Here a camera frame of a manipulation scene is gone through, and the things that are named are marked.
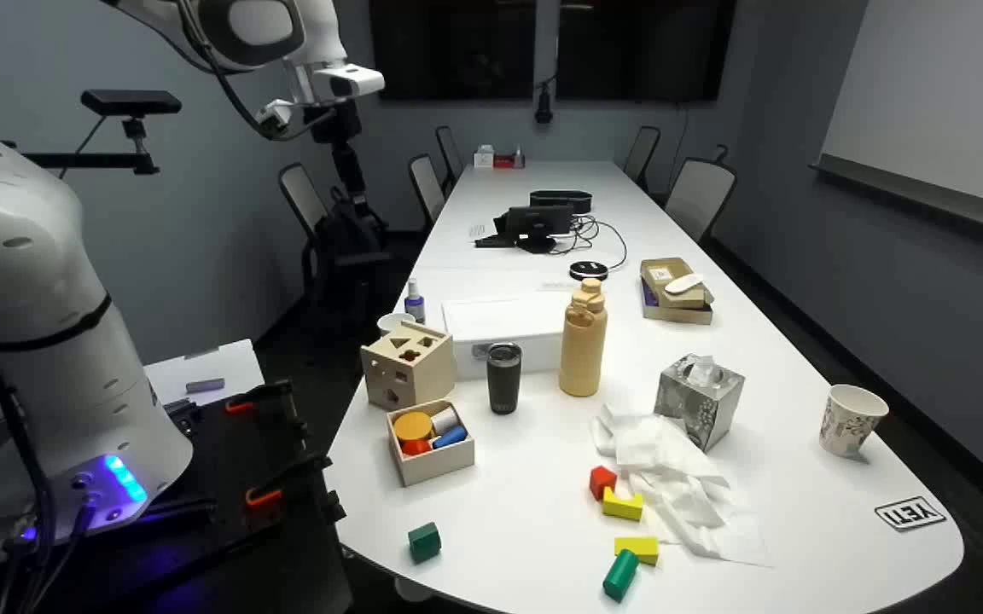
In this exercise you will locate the grey office chair left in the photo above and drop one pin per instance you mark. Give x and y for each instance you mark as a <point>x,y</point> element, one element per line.
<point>296,182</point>

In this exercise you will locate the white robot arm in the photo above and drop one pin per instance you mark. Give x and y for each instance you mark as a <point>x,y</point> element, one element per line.
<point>246,36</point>

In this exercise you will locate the black label sticker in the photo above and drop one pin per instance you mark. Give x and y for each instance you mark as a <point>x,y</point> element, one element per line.
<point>908,514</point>

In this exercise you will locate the black cart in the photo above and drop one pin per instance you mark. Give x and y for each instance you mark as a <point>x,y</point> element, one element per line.
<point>246,531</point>

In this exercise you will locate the grey office chair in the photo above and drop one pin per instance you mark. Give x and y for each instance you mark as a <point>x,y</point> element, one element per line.
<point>700,194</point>
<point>296,182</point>

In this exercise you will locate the tan insulated bottle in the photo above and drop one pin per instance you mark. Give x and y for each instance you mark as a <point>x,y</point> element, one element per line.
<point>581,350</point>

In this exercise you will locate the white paper cup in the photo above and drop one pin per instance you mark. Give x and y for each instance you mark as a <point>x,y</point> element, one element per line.
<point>853,418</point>

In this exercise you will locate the green block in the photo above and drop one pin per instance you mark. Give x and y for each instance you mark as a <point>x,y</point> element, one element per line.
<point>425,542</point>
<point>619,573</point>

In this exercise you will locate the green block left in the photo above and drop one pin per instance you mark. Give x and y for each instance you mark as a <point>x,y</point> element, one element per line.
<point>425,542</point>

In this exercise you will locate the grey marbled tissue box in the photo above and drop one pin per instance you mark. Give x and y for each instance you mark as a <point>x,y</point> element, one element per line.
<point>700,397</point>

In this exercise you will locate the whiteboard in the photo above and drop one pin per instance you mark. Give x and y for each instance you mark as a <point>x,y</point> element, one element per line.
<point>908,111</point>

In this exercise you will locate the black tumbler cup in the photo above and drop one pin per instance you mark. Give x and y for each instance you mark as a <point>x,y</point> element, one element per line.
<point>503,376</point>

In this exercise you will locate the black electronics pile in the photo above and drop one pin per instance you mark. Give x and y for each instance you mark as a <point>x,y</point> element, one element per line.
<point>536,224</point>

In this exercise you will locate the grey office chair right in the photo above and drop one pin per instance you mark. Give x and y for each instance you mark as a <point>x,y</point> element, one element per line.
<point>700,194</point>

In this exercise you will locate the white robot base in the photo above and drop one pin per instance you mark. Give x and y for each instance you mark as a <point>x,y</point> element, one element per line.
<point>67,357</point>

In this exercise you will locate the yellow block near red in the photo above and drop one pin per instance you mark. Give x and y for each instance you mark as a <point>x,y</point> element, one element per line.
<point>619,505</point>

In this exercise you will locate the small sanitizer bottle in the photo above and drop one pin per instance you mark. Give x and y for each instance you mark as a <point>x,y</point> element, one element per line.
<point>414,306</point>

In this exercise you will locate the wooden tray with blocks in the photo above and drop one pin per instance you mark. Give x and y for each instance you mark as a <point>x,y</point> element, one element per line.
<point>427,442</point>

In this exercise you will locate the black backpack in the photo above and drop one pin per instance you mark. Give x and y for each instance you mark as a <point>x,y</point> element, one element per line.
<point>349,247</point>

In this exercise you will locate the yellow block lower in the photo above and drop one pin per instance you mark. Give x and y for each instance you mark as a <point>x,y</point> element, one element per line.
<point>640,548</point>

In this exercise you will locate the wooden shape sorter box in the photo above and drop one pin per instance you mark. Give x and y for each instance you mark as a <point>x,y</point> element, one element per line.
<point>409,366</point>

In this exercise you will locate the black round disc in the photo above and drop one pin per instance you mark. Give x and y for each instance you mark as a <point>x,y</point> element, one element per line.
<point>589,269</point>

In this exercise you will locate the green block right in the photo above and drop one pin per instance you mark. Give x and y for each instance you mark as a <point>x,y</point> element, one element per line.
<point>619,573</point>

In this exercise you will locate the white flat box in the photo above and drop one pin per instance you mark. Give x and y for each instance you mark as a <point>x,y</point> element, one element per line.
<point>533,326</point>

